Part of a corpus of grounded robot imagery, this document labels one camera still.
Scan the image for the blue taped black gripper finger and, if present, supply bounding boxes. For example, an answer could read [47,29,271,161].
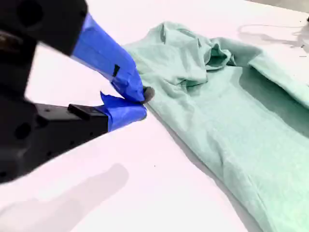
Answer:
[36,0,155,105]
[35,91,147,162]

